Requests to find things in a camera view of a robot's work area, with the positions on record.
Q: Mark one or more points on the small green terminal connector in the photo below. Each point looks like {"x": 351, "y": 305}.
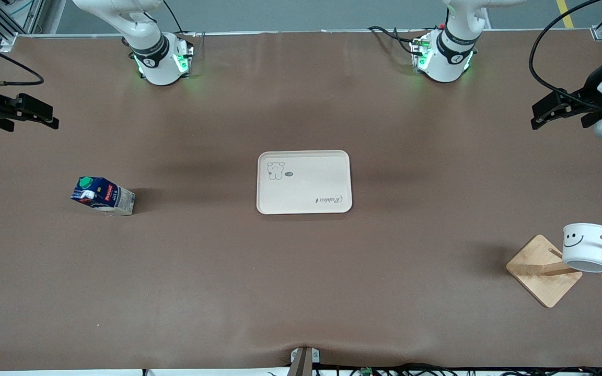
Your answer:
{"x": 366, "y": 371}

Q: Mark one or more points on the grey metal table clamp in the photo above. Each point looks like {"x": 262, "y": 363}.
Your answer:
{"x": 304, "y": 360}

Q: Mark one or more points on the blue milk carton green cap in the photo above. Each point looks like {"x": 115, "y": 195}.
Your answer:
{"x": 103, "y": 196}

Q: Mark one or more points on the aluminium frame with black struts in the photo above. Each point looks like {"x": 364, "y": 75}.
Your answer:
{"x": 8, "y": 42}

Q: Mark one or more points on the beige plastic tray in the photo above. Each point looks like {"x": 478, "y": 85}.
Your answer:
{"x": 306, "y": 188}

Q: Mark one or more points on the wooden cup stand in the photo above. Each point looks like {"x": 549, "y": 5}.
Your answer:
{"x": 536, "y": 274}

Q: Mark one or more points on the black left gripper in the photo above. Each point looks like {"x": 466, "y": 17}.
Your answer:
{"x": 591, "y": 97}

